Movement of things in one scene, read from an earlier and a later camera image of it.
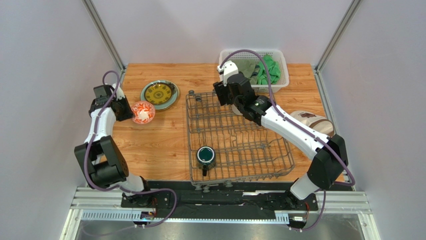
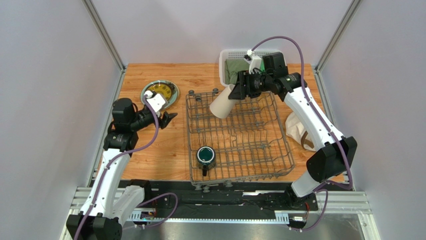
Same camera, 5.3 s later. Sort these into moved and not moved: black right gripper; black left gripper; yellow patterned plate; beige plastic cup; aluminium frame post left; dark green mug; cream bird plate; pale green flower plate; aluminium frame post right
Moved: black right gripper; beige plastic cup; black left gripper
Not moved: yellow patterned plate; aluminium frame post left; cream bird plate; dark green mug; pale green flower plate; aluminium frame post right
